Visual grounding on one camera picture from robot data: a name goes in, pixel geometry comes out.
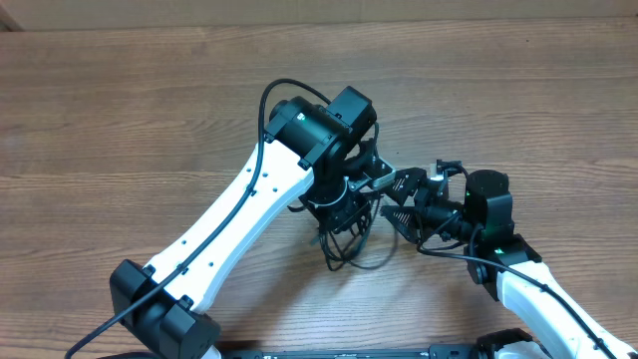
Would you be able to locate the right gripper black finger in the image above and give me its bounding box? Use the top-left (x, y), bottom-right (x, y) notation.
top-left (386, 168), bottom-right (427, 204)
top-left (381, 205), bottom-right (424, 244)

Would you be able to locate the black usb cable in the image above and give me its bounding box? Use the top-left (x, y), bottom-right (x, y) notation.
top-left (311, 193), bottom-right (400, 273)

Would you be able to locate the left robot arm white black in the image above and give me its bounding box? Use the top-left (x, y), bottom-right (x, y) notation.
top-left (110, 87), bottom-right (393, 358)

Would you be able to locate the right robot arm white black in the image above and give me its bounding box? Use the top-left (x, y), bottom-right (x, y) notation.
top-left (382, 162), bottom-right (637, 358)

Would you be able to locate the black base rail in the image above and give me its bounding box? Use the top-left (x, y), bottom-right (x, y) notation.
top-left (218, 347), bottom-right (479, 359)

